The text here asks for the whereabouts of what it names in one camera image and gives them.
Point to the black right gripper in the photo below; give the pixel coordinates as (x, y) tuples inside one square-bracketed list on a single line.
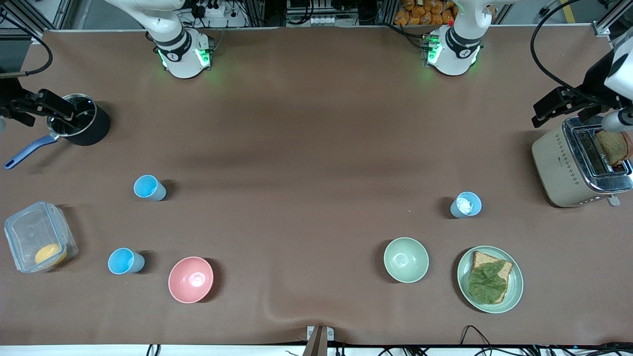
[(9, 97)]

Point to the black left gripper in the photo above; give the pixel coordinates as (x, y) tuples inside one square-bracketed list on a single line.
[(591, 85)]

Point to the blue plastic cup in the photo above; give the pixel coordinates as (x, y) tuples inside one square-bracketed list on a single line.
[(123, 261), (147, 188)]

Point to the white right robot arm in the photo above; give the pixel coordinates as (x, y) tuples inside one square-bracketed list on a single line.
[(179, 47)]

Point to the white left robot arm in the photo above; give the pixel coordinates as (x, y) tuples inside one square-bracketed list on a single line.
[(459, 48)]

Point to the beige chrome toaster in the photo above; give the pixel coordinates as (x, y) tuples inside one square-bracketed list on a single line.
[(559, 168)]

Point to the brown toast slice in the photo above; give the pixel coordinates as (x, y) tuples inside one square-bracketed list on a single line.
[(613, 147)]

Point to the clear plastic food container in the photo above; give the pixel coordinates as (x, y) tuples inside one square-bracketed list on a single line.
[(34, 232)]

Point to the white crumpled filling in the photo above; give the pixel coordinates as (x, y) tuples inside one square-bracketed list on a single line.
[(465, 204)]

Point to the blue cup with white filling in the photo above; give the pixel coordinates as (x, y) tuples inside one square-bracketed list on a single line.
[(457, 208)]

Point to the orange round food piece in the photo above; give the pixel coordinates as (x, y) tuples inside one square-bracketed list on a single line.
[(50, 254)]

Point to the orange snack bag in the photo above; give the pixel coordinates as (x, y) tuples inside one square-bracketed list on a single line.
[(425, 12)]

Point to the brown bread slice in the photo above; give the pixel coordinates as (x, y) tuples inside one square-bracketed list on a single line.
[(482, 259)]

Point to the pale green plate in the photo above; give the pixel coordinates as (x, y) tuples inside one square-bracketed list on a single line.
[(514, 287)]

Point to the green lettuce leaf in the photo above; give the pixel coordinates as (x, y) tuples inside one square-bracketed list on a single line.
[(487, 284)]

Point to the white power strip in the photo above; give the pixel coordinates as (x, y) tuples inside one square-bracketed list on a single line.
[(217, 12)]

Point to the pale green bowl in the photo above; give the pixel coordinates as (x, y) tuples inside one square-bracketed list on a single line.
[(406, 260)]

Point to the pink bowl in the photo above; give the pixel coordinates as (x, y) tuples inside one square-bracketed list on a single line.
[(190, 280)]

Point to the white multi-socket strip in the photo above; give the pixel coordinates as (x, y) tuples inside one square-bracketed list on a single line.
[(311, 20)]

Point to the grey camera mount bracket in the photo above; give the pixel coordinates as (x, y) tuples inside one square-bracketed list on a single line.
[(319, 341)]

